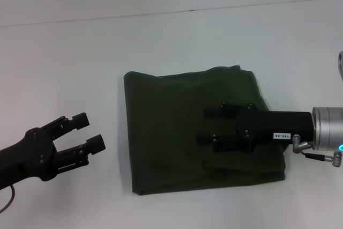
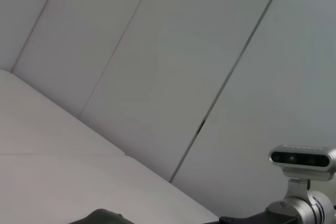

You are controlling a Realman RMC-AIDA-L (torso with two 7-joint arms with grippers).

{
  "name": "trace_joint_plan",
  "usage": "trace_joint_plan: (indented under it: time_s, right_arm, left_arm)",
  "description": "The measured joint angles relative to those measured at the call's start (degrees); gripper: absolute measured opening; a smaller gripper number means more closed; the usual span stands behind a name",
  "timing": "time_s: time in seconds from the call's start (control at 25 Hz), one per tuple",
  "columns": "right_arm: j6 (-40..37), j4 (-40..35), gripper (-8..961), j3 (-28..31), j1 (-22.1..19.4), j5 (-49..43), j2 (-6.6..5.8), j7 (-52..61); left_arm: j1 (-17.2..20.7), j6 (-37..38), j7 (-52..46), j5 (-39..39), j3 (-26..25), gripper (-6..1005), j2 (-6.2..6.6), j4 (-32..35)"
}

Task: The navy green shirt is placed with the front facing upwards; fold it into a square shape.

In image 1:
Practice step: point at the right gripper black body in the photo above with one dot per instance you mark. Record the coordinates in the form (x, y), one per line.
(276, 129)

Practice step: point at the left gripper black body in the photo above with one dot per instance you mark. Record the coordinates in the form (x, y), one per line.
(26, 156)

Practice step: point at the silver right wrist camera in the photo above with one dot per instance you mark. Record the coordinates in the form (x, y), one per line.
(341, 65)

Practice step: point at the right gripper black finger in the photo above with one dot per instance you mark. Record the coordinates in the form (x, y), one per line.
(222, 111)
(227, 143)

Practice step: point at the dark green FREE! t-shirt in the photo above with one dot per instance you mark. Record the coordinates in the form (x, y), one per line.
(166, 132)

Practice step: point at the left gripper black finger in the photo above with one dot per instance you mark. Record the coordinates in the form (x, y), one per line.
(95, 143)
(80, 120)

